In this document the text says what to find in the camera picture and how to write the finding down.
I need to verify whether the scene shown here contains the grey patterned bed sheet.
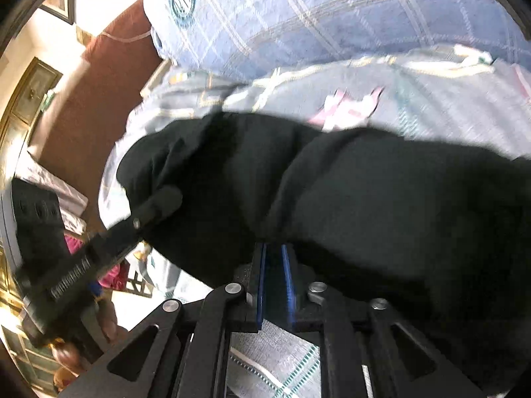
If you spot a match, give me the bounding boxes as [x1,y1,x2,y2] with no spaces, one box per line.
[97,43,531,398]

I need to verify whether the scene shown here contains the blue plaid pillow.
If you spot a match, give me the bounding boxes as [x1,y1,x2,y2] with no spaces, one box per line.
[143,0,530,79]

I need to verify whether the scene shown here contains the white thin cable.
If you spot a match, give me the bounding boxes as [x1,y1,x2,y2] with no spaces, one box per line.
[101,28,152,44]

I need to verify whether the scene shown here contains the black pants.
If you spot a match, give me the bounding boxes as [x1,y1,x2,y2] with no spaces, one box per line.
[117,113,530,393]

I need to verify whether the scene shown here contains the wooden cabinet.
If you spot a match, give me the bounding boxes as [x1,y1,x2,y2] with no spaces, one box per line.
[1,58,62,397]

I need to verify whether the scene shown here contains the framed wall picture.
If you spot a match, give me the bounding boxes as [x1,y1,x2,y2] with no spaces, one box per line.
[39,0,76,25]

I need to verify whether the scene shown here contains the brown headboard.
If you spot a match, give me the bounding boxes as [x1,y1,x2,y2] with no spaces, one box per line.
[29,0,161,232]

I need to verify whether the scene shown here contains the person's left hand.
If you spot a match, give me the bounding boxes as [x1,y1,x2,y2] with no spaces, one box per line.
[51,289,128,393]

